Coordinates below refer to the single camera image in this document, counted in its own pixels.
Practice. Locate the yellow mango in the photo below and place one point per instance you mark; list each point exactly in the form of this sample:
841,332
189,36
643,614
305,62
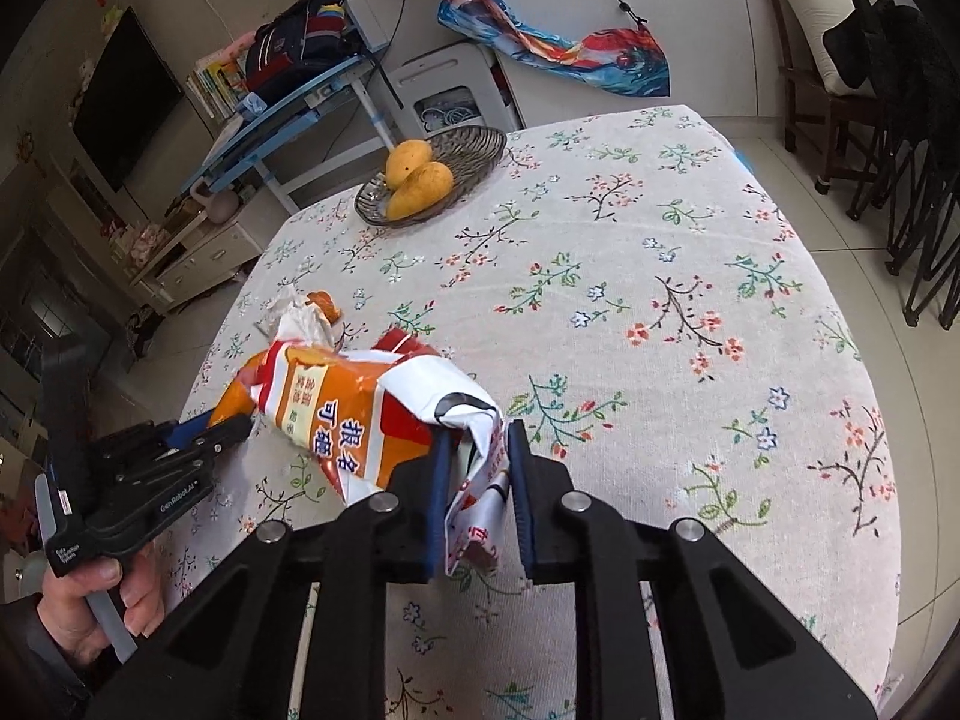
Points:
405,158
425,187

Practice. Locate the long orange peel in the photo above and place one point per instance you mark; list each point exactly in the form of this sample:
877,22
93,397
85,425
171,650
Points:
237,398

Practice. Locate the orange red snack bag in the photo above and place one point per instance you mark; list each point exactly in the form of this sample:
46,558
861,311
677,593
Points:
362,414

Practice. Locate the woven wicker fruit basket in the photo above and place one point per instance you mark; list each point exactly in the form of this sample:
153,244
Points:
470,152

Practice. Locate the colorful hanging fabric bag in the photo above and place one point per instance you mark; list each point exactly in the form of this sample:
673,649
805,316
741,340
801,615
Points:
624,61

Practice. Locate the wooden chair with cushion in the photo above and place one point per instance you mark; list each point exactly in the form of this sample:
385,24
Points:
819,108

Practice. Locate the blue study desk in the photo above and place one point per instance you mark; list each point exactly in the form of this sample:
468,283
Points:
246,150

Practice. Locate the white tv cabinet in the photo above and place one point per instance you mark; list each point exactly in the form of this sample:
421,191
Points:
206,255

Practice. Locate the row of books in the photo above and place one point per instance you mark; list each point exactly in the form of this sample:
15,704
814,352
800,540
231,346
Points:
218,81

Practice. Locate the white paper wrapper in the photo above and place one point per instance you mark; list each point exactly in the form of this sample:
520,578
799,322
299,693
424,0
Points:
291,317

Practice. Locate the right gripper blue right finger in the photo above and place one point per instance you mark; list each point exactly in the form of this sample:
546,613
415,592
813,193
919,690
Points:
519,454

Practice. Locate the pink kettlebell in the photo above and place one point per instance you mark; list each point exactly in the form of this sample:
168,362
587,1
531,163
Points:
219,205

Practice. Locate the white air purifier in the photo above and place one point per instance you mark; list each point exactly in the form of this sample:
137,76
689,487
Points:
455,86

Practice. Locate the black folding chairs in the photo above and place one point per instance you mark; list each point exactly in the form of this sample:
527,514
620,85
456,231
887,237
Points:
913,155

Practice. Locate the dark striped backpack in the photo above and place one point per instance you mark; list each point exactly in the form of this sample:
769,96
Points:
300,43

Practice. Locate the upper yellow mango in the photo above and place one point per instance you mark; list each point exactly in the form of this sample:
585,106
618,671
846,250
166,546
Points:
405,158

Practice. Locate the orange peel piece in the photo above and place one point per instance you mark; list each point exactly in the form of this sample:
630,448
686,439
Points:
326,304

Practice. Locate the black wall television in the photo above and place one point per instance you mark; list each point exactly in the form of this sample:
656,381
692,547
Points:
130,95

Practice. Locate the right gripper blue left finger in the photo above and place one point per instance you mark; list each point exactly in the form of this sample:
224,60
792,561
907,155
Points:
439,466

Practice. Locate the white tall cabinet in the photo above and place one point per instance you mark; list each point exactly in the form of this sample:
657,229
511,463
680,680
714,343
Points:
723,55

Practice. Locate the floral white tablecloth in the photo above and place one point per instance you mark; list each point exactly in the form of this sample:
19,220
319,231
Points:
625,287

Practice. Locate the lower yellow mango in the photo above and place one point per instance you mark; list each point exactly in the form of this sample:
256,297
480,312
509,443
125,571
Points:
425,187

